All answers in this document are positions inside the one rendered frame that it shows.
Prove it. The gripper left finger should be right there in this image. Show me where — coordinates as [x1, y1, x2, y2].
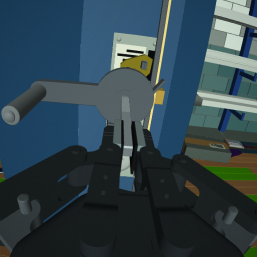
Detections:
[0, 119, 124, 224]

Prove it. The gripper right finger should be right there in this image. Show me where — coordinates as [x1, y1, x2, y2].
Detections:
[129, 121, 257, 238]

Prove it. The grey square spindle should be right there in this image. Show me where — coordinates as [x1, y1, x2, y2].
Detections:
[120, 95, 134, 158]

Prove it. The grey lever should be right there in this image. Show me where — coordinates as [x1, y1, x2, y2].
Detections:
[0, 67, 155, 126]

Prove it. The yellow follower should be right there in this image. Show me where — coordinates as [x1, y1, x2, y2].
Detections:
[120, 53, 155, 78]

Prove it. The grey box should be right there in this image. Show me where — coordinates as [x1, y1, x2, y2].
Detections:
[183, 142, 233, 164]

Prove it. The yellow latch bolt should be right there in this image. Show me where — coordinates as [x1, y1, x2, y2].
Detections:
[154, 88, 166, 105]

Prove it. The white book with orange edge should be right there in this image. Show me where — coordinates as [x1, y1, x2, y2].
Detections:
[224, 138, 245, 150]

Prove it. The thin grey rod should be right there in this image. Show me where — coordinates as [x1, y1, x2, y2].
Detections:
[152, 78, 167, 92]

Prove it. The grey faceplate strip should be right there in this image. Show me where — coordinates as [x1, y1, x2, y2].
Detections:
[142, 0, 173, 132]

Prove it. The blue shelf unit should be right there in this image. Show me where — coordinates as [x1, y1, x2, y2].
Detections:
[193, 0, 257, 133]

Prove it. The blue jig frame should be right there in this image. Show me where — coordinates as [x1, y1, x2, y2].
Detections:
[0, 0, 218, 192]

